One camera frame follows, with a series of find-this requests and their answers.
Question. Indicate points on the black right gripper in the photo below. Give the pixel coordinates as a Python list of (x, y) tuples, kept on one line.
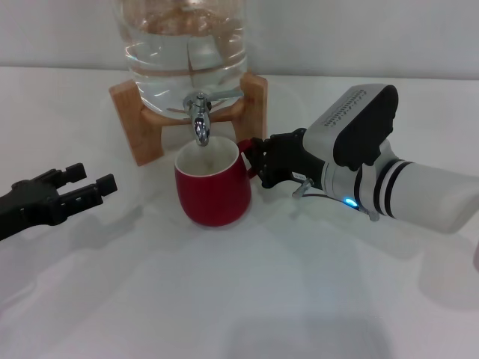
[(292, 161)]

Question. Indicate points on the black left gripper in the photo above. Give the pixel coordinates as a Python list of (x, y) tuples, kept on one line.
[(30, 205)]

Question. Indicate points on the red ceramic cup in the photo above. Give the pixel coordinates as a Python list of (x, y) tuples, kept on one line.
[(213, 198)]

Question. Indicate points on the chrome faucet with lever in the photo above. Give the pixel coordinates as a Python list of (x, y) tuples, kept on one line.
[(200, 125)]

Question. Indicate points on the wooden jar stand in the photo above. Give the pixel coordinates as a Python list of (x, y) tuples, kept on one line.
[(127, 112)]

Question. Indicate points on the clear glass water jar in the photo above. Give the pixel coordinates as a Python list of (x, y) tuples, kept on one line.
[(168, 56)]

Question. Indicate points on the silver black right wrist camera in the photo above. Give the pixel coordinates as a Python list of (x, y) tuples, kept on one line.
[(355, 123)]

